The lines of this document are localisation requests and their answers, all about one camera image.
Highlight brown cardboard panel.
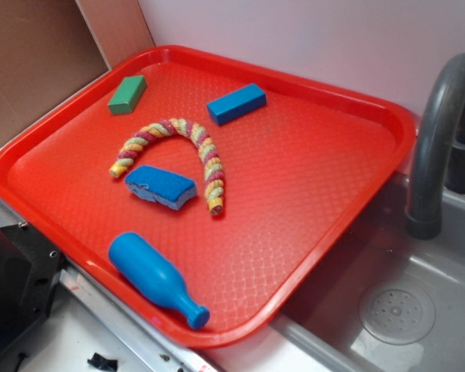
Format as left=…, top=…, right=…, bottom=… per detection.
left=0, top=1, right=154, bottom=148

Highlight grey plastic sink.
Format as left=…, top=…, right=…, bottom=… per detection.
left=273, top=174, right=465, bottom=371

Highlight blue wooden block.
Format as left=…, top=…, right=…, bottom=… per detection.
left=206, top=84, right=267, bottom=126

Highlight multicolour twisted rope toy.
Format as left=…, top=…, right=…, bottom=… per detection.
left=109, top=118, right=225, bottom=216

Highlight green wooden block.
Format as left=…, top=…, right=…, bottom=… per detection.
left=108, top=75, right=147, bottom=115

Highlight round sink drain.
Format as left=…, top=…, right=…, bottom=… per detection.
left=359, top=281, right=436, bottom=346

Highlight red plastic tray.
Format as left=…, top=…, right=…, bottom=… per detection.
left=0, top=46, right=415, bottom=349

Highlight grey toy faucet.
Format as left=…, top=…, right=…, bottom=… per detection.
left=405, top=53, right=465, bottom=239

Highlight blue sponge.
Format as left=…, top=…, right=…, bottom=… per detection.
left=125, top=166, right=198, bottom=211

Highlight blue plastic bottle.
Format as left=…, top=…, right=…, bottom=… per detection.
left=108, top=232, right=210, bottom=329

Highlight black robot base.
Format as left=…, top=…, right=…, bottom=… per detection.
left=0, top=223, right=64, bottom=357

